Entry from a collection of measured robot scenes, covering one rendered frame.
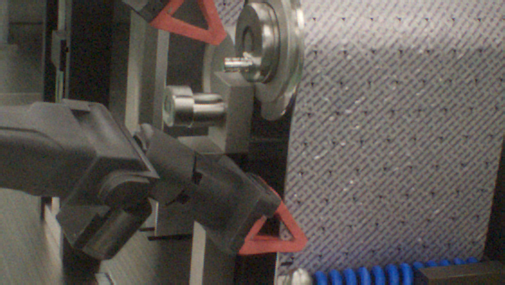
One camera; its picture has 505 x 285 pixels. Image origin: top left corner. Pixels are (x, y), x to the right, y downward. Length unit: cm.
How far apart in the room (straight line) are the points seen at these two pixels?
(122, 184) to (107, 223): 10
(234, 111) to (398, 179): 17
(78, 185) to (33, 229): 58
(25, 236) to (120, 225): 47
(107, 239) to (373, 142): 27
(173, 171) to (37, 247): 48
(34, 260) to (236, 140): 40
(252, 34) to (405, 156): 19
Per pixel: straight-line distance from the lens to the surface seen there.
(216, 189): 96
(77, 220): 96
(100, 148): 86
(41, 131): 83
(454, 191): 111
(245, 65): 101
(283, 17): 99
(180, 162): 94
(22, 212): 150
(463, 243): 114
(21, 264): 135
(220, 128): 107
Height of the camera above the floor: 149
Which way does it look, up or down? 19 degrees down
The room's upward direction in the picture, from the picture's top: 5 degrees clockwise
